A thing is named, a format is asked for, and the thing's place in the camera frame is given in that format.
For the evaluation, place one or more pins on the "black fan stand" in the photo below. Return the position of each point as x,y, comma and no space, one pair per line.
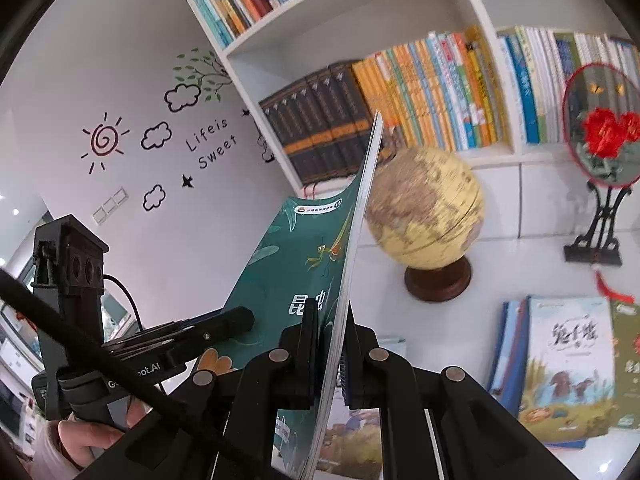
595,252

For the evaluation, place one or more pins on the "white bookshelf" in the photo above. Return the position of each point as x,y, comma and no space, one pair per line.
470,0

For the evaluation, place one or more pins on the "red tassel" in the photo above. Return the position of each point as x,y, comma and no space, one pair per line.
607,287

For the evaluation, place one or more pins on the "row of orange yellow books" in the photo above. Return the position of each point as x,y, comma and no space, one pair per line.
430,95

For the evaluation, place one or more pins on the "row of dark brown books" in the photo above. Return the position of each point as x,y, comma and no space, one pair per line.
310,120

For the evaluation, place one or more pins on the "illustrated landscape cover book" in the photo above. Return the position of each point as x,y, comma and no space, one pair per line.
350,440

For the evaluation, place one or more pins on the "round embroidered flower fan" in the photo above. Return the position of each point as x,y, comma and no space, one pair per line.
605,130

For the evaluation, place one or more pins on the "group of wall stickers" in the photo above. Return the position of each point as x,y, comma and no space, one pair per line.
187,181

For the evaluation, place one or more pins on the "teal mantis cover book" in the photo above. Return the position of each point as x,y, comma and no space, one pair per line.
290,260

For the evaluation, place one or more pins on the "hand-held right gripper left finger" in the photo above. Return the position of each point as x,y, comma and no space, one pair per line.
302,355

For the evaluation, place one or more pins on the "row of mixed colourful books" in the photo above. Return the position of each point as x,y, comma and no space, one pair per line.
240,0

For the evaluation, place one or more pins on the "person's left hand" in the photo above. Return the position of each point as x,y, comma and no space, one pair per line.
85,437

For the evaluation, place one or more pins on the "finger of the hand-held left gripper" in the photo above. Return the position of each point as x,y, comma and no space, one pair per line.
225,322
160,329

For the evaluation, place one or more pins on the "yellow globe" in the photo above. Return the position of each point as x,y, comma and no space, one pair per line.
425,210

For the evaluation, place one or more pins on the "row of white blue books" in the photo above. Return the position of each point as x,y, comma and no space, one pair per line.
530,90

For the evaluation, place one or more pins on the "olive butterfly cover book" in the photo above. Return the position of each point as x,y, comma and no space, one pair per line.
627,360

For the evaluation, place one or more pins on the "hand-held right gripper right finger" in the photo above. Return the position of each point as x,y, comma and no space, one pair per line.
360,370

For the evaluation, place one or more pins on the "pale meadow cover book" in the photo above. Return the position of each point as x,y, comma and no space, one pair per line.
565,360

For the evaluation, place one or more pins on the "white wall switch panel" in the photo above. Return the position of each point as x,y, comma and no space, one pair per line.
109,205

